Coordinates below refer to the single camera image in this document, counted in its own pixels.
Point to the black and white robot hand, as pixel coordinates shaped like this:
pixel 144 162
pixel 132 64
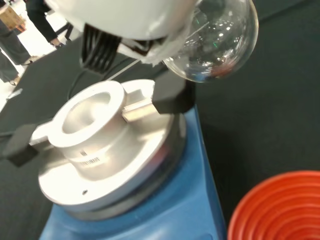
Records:
pixel 120 17

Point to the heater with blue base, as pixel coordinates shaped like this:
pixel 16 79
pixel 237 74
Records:
pixel 120 155

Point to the person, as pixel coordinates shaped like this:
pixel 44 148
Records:
pixel 10 50
pixel 42 22

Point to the cardboard box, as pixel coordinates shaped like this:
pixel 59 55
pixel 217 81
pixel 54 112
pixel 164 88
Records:
pixel 11 15

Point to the black bench cloth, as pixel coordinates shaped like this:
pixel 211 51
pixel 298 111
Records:
pixel 262 120

